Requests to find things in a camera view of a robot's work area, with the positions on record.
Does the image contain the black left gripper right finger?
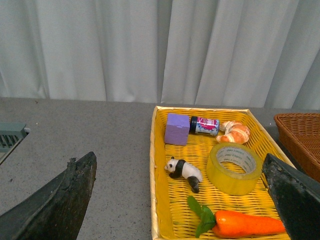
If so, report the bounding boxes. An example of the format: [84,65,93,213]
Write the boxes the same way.
[262,153,320,240]

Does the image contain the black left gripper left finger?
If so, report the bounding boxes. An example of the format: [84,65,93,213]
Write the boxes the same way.
[0,151,97,240]

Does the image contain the yellow tape roll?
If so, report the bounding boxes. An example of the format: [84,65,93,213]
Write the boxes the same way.
[206,142,263,196]

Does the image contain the brown wicker basket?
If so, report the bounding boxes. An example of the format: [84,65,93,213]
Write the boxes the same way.
[274,113,320,181]

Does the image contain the yellow woven basket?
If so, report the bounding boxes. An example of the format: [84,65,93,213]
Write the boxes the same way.
[149,106,289,240]

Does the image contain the toy carrot with leaves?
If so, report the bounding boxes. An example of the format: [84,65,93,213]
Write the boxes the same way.
[187,195,286,238]

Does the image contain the toy croissant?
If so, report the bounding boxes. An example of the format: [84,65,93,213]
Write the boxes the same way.
[216,120,251,145]

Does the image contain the grey-green plastic crate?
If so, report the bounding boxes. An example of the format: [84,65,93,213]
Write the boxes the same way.
[0,122,27,164]

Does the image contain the toy panda figure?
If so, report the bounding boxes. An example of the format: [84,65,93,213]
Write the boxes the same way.
[164,156,203,194]

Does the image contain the small labelled jar black lid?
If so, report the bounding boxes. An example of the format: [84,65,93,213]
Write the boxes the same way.
[189,116,220,137]

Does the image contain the purple cube block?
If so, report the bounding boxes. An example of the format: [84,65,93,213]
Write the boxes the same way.
[164,113,190,146]

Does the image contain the white curtain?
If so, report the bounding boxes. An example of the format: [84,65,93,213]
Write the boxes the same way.
[0,0,320,110]

